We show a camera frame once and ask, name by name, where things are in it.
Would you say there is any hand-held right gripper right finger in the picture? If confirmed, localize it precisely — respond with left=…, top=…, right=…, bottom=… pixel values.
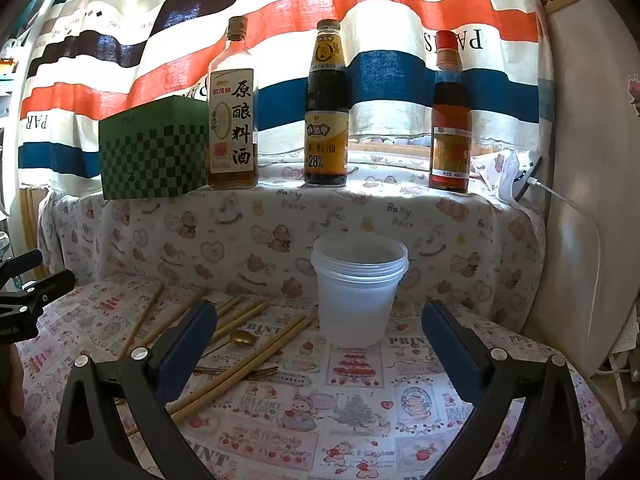
left=421, top=300, right=586, bottom=480

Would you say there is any bunch of wooden chopsticks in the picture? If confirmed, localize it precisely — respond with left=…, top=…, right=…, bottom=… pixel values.
left=117, top=284, right=318, bottom=436

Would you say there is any amber cooking wine bottle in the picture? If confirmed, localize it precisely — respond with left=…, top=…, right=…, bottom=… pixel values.
left=206, top=16, right=260, bottom=191

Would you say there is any translucent plastic container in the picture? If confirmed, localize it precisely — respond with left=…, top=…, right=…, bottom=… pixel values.
left=310, top=234, right=410, bottom=348

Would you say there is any gold fork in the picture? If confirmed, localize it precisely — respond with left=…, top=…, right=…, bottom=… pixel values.
left=192, top=364, right=280, bottom=379

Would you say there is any red cap sauce bottle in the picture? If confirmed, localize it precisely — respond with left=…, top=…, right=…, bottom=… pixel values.
left=428, top=30, right=473, bottom=193

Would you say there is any white cable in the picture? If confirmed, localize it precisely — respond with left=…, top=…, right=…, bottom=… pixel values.
left=530, top=177, right=603, bottom=356

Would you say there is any patchwork printed tablecloth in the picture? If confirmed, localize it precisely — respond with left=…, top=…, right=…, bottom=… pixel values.
left=15, top=280, right=621, bottom=480

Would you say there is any dark sauce bottle yellow label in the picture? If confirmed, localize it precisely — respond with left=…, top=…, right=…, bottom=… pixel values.
left=303, top=19, right=350, bottom=188

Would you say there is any striped curtain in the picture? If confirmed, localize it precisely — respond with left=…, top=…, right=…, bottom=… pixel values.
left=20, top=0, right=556, bottom=193

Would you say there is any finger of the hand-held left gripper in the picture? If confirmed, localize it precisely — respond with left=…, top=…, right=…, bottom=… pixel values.
left=0, top=269, right=76, bottom=311
left=0, top=249, right=44, bottom=281

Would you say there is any bear printed cloth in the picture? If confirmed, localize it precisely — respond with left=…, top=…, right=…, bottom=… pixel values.
left=37, top=150, right=551, bottom=331

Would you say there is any gold spoon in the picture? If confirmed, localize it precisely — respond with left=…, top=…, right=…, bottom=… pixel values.
left=200, top=329, right=261, bottom=359

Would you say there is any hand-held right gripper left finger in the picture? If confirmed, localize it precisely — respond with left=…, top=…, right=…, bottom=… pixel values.
left=54, top=300, right=218, bottom=480

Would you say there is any green checkered box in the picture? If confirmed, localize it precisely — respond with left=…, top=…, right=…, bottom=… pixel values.
left=98, top=96, right=211, bottom=201

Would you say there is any white board panel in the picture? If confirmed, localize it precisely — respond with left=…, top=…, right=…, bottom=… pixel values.
left=520, top=0, right=640, bottom=361

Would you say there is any white power strip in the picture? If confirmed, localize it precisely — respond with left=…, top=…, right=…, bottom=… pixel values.
left=607, top=305, right=640, bottom=411

